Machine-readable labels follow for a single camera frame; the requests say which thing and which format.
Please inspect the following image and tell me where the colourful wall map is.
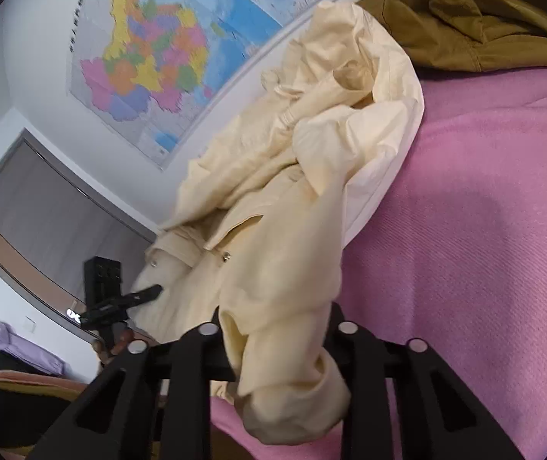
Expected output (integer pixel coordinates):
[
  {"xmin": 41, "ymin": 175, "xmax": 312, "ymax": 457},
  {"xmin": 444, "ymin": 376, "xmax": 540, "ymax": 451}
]
[{"xmin": 66, "ymin": 0, "xmax": 339, "ymax": 172}]

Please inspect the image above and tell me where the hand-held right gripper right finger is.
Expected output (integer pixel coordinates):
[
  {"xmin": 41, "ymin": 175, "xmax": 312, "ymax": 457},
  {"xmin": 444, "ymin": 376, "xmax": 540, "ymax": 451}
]
[{"xmin": 319, "ymin": 303, "xmax": 540, "ymax": 460}]

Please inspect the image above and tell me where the cream jacket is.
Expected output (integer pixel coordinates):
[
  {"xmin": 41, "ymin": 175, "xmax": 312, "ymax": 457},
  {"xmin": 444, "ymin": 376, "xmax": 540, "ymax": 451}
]
[{"xmin": 130, "ymin": 1, "xmax": 426, "ymax": 446}]

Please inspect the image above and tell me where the brown cloth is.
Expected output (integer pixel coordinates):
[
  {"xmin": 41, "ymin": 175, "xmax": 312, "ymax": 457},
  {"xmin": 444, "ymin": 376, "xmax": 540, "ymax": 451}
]
[{"xmin": 0, "ymin": 370, "xmax": 91, "ymax": 401}]

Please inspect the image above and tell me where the pink blanket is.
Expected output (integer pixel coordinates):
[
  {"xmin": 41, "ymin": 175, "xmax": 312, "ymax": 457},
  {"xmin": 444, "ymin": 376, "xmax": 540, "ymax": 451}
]
[{"xmin": 209, "ymin": 64, "xmax": 547, "ymax": 460}]

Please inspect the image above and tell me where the grey framed window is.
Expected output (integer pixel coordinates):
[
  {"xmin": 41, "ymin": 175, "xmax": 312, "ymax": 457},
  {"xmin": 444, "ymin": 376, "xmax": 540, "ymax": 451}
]
[{"xmin": 0, "ymin": 127, "xmax": 159, "ymax": 342}]

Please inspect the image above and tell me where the purple cloth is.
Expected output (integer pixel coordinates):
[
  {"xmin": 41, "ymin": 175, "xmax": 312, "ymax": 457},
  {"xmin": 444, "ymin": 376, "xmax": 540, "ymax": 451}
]
[{"xmin": 0, "ymin": 321, "xmax": 66, "ymax": 377}]

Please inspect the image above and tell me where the dark cloth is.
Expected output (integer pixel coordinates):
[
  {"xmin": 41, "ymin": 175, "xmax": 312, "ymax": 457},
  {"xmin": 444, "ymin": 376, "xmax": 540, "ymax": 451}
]
[{"xmin": 0, "ymin": 327, "xmax": 90, "ymax": 452}]

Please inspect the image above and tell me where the person's left hand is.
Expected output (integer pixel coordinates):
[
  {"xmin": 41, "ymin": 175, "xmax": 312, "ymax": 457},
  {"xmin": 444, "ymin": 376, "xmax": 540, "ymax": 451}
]
[{"xmin": 92, "ymin": 322, "xmax": 134, "ymax": 366}]

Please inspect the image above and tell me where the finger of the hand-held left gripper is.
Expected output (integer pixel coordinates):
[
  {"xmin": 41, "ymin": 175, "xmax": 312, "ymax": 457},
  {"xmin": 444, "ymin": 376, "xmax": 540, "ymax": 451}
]
[{"xmin": 125, "ymin": 284, "xmax": 163, "ymax": 306}]

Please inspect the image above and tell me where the olive brown jacket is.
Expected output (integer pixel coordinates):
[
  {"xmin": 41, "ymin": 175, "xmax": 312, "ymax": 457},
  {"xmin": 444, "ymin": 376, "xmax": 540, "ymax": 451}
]
[{"xmin": 356, "ymin": 0, "xmax": 547, "ymax": 74}]

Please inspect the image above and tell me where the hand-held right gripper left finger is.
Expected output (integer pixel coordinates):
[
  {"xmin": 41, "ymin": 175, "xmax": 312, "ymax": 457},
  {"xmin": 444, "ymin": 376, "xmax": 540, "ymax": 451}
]
[{"xmin": 39, "ymin": 307, "xmax": 237, "ymax": 460}]

